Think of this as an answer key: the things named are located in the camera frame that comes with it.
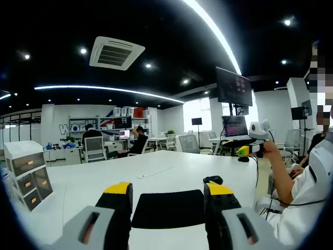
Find black chest device cable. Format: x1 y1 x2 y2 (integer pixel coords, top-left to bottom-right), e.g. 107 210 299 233
275 197 327 208

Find dark monitor on stand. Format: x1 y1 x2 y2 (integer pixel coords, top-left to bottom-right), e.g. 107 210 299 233
290 99 313 131

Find white grey chest device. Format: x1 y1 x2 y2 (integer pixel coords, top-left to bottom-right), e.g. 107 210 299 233
308 140 333 189

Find white mesh office chair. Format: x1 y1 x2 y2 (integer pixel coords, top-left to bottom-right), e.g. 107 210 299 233
83 135 108 164

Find black desktop monitor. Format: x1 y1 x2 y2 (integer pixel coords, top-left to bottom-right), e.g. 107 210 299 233
113 116 133 130

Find white storage shelving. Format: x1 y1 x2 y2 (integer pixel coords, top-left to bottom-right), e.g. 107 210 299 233
100 106 152 136

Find group of ceiling spotlights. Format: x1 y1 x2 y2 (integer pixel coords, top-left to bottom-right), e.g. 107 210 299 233
6 18 293 107

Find white ceiling air conditioner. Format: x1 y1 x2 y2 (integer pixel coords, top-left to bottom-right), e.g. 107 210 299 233
89 36 146 71

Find large black monitor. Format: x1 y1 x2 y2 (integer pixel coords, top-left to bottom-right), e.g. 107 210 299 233
215 66 253 107

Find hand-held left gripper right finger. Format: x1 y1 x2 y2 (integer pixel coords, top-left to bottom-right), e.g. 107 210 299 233
203 181 288 250

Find black mouse pad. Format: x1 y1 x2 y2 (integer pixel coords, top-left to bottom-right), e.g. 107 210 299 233
131 189 209 230

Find white desk cable cover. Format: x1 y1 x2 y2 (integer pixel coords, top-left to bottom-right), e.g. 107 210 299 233
135 166 174 180

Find white drawer organiser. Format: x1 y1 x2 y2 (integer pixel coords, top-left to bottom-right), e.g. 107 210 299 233
3 140 54 212

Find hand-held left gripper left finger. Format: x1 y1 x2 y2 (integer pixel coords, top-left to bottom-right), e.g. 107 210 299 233
50 181 134 250

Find white ceiling light strip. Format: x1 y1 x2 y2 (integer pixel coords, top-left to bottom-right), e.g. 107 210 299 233
182 0 243 76
33 85 186 104

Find person in white shirt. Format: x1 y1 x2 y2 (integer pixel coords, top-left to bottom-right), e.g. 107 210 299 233
254 166 333 247

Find black laptop tray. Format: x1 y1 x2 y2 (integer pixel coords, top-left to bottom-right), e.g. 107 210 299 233
220 139 259 149

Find small monitor on tripod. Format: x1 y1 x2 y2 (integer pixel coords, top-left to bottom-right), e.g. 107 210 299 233
191 117 203 143

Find person's right hand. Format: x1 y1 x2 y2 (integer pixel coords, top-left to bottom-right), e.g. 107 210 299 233
262 140 281 160

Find low white cabinet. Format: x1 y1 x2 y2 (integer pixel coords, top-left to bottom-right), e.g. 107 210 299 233
43 142 84 166

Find white desk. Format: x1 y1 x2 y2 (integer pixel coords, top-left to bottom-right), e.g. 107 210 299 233
10 149 258 250

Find grey mesh office chair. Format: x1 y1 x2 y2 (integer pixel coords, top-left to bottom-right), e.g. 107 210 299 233
178 135 201 155

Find open laptop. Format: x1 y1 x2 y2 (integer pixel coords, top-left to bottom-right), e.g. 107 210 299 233
221 116 251 140

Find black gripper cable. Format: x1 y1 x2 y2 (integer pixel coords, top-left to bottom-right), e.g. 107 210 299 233
253 156 260 189

